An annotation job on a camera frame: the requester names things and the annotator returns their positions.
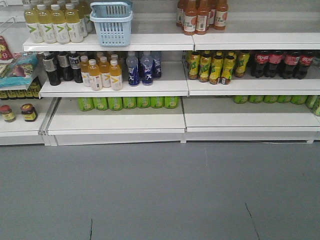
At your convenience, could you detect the light blue plastic basket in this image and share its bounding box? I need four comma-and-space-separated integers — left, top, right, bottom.
89, 0, 134, 47

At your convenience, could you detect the blue sports drink bottle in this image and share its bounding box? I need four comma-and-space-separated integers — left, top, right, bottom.
126, 51, 140, 87
140, 51, 154, 86
151, 51, 162, 79

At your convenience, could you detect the orange juice bottle white label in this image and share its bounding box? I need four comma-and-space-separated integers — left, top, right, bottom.
110, 59, 123, 91
88, 59, 103, 91
80, 55, 91, 87
99, 56, 111, 88

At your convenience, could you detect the yellow lemon tea bottle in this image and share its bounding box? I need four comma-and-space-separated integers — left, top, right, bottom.
209, 50, 224, 85
220, 51, 235, 85
199, 50, 212, 83
234, 50, 250, 78
188, 51, 201, 80

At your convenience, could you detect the row of green bottles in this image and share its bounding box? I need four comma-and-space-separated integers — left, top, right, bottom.
77, 96, 180, 112
232, 95, 320, 116

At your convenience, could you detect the white metal shelving unit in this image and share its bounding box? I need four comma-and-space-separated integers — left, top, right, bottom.
0, 0, 320, 146

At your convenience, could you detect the orange C100 juice bottle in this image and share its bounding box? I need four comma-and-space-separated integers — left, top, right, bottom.
183, 0, 197, 36
214, 0, 229, 30
195, 0, 210, 35

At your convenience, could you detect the dark tea bottle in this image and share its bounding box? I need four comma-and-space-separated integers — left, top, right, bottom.
42, 51, 61, 86
57, 51, 73, 81
69, 51, 83, 83

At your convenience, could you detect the black cola bottle red label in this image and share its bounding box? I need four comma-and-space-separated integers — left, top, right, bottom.
264, 50, 284, 78
282, 50, 301, 79
250, 49, 271, 78
295, 50, 315, 80

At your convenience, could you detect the pale yellow juice bottle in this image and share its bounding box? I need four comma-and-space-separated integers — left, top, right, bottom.
37, 4, 57, 44
23, 3, 44, 44
64, 3, 84, 43
50, 4, 70, 44

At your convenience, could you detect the brown sauce jar red lid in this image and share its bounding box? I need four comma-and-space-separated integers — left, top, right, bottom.
20, 103, 38, 122

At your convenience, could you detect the teal snack bag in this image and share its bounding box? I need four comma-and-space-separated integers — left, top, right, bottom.
0, 54, 39, 88

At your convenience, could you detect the row of green bottles right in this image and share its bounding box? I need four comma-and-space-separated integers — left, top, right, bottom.
232, 95, 320, 116

